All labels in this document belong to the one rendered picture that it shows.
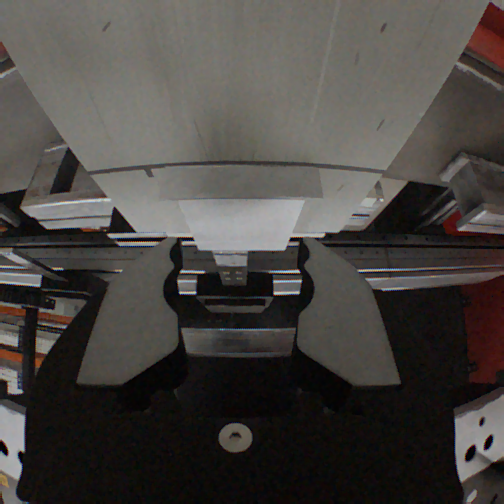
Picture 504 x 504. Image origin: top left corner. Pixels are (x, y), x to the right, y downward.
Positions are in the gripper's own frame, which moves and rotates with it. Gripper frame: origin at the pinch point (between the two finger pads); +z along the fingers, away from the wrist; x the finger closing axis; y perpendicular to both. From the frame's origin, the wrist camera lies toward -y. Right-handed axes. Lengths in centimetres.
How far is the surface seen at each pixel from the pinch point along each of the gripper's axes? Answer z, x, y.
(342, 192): 5.2, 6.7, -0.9
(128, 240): 11.0, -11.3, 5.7
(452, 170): 19.3, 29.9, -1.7
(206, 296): 19.9, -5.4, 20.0
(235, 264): 13.9, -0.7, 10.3
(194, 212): 6.7, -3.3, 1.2
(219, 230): 8.7, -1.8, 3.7
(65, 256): 29, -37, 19
